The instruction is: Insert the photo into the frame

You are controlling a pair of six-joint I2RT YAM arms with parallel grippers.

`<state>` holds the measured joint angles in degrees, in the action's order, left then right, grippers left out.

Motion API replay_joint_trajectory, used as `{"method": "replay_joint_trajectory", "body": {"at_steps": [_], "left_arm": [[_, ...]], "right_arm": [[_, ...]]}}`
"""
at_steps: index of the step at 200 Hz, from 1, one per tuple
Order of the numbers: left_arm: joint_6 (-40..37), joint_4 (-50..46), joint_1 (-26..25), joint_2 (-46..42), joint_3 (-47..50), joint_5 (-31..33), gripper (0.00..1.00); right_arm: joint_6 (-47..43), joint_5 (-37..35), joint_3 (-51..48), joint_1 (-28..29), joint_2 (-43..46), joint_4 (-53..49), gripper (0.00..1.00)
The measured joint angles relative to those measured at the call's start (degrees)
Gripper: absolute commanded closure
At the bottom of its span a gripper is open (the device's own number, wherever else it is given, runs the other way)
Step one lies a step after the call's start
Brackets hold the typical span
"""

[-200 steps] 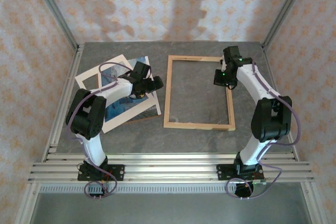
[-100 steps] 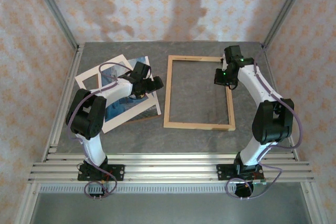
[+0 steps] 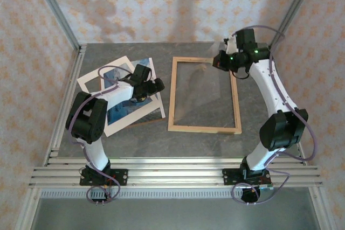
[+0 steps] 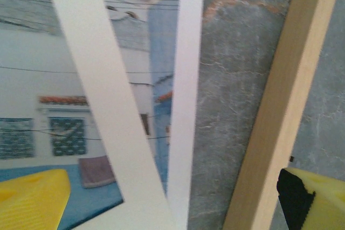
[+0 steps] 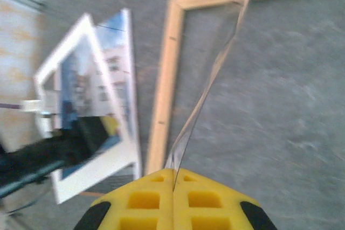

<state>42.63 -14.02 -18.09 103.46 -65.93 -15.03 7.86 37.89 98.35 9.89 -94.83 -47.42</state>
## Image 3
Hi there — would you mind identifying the light wooden picture frame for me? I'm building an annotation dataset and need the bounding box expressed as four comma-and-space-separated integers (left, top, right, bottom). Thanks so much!
167, 56, 243, 135

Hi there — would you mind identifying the building photo print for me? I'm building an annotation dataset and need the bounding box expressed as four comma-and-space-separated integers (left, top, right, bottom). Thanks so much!
100, 57, 165, 127

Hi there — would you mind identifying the brown backing board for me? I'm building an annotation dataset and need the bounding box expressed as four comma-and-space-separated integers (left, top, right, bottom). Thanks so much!
126, 116, 166, 129

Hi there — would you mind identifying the white mat board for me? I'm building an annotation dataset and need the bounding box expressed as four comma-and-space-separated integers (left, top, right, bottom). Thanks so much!
77, 55, 167, 138

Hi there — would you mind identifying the wide aluminium beam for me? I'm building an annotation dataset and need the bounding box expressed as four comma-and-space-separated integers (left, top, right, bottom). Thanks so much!
28, 165, 323, 188

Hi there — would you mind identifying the grey metal sheet panel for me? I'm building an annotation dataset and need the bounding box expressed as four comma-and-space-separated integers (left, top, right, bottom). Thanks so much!
29, 197, 323, 230

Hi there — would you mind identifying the aluminium corner leg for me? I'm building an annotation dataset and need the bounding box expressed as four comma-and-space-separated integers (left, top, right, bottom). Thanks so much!
12, 186, 42, 230
308, 186, 338, 230

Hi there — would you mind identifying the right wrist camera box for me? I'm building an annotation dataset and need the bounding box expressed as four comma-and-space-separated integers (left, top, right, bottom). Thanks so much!
223, 35, 240, 54

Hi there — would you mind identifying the aluminium side rail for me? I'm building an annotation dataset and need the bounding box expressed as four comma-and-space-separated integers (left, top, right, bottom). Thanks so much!
268, 48, 308, 165
43, 45, 87, 165

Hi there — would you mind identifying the short black wrist cable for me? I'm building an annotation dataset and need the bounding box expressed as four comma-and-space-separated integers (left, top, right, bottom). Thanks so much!
236, 67, 249, 80

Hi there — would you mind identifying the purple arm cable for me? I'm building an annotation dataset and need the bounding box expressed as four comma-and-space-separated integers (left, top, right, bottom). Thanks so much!
68, 65, 133, 179
230, 25, 319, 187

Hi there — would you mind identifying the aluminium upright post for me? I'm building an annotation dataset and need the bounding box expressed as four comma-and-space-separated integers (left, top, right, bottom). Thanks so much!
268, 0, 321, 53
28, 0, 82, 53

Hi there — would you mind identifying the aluminium table edge rail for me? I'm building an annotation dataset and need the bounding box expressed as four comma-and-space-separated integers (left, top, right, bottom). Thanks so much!
44, 156, 308, 166

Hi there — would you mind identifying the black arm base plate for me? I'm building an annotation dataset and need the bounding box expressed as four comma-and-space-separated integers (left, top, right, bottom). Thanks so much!
79, 169, 128, 186
222, 168, 271, 186

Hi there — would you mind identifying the grey slotted cable duct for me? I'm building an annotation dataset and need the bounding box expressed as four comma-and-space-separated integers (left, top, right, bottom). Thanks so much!
40, 190, 315, 200

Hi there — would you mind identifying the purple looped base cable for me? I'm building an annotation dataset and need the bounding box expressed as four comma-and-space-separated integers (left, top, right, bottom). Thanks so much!
231, 183, 292, 205
86, 178, 122, 204

